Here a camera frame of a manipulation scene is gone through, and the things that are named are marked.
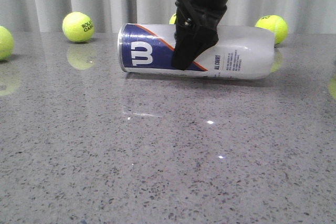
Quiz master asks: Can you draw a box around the white blue tennis ball can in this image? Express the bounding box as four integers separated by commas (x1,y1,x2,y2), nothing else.
118,24,275,80

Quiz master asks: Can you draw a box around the centre back tennis ball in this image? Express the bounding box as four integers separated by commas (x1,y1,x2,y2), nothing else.
169,13,177,25

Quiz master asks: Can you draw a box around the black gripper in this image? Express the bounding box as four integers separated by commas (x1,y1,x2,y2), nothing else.
171,0,228,70

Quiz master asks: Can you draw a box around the tennis ball far left edge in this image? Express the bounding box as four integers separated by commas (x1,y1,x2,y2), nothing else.
0,26,14,61

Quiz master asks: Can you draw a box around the tennis ball with Roland Garros print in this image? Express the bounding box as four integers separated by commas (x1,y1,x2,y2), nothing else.
62,12,95,42

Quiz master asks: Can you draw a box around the grey pleated curtain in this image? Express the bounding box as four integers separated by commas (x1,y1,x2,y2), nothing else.
1,0,335,34

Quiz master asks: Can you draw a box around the right back tennis ball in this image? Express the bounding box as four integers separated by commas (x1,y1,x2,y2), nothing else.
255,15,288,45

